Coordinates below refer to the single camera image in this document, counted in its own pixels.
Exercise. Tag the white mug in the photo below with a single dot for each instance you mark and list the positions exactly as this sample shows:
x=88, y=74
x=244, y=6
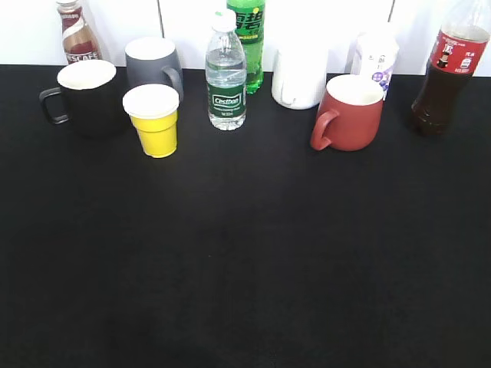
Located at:
x=299, y=77

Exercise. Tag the red mug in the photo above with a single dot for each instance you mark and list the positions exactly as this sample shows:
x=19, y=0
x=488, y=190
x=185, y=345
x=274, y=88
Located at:
x=349, y=114

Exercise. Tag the grey mug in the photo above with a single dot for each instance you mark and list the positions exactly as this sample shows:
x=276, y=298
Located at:
x=154, y=60

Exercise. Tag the Nescafe coffee bottle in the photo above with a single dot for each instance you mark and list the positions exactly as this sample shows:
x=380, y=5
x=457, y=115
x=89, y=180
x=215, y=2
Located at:
x=79, y=42

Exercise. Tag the yellow paper cup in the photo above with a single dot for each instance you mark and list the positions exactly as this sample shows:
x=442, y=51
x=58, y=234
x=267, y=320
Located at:
x=153, y=111

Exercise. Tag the clear water bottle green label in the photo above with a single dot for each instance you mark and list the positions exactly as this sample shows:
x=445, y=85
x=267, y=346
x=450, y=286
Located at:
x=226, y=73

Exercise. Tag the white milk carton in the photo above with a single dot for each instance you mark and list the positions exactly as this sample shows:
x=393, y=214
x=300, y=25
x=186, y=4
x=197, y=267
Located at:
x=375, y=55

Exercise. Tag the black mug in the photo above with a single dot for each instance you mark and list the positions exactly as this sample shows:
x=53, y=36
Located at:
x=90, y=97

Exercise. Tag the green sprite bottle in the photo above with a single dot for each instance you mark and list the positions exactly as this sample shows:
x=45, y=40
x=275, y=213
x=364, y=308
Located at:
x=250, y=20

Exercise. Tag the cola bottle red label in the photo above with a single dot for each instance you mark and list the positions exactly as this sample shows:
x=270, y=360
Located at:
x=457, y=51

